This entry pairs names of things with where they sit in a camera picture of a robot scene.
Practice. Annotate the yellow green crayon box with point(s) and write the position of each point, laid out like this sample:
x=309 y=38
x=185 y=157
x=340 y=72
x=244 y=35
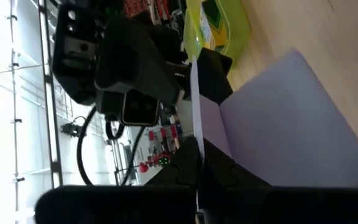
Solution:
x=216 y=28

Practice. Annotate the lavender paper sheet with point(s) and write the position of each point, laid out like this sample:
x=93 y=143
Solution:
x=291 y=124

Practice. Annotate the red robot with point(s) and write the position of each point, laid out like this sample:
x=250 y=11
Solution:
x=144 y=168

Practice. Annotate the lime green plastic bin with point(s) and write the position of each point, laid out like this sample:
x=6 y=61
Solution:
x=238 y=31

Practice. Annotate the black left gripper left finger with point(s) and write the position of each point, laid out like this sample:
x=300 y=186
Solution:
x=182 y=171

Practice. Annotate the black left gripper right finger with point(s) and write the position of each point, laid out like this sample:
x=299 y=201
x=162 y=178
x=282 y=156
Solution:
x=225 y=186

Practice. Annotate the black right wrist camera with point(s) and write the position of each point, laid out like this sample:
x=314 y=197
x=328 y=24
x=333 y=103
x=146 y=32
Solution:
x=140 y=107

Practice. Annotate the black rig frame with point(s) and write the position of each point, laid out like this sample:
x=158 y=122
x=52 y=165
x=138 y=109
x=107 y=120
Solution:
x=56 y=168

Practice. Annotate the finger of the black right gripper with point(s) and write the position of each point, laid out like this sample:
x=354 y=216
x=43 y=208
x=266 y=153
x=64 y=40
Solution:
x=214 y=74

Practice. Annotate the shelf with red bins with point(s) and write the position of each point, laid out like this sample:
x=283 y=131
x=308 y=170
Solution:
x=135 y=6

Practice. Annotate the black hanging camera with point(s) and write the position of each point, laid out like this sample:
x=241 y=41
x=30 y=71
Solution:
x=70 y=129

